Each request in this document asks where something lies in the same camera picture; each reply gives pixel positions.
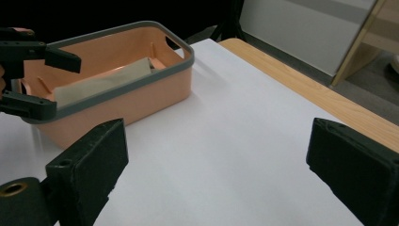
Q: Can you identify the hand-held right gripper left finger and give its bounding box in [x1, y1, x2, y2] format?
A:
[45, 118, 130, 226]

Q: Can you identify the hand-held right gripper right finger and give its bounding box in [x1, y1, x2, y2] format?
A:
[306, 117, 399, 226]

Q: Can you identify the beige cloth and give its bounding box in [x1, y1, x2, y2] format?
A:
[52, 56, 155, 108]

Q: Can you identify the pink basket with grey rim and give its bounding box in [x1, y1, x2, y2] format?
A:
[18, 20, 196, 151]

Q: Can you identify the black curtain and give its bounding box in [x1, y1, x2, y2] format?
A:
[0, 0, 234, 45]

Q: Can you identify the wooden table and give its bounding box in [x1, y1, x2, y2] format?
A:
[218, 37, 399, 154]

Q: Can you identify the light wooden desk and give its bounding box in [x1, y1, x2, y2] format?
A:
[329, 0, 399, 88]

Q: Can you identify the white cabinet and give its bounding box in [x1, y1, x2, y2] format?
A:
[239, 0, 377, 78]

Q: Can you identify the black metal stand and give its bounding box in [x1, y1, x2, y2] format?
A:
[183, 0, 247, 45]

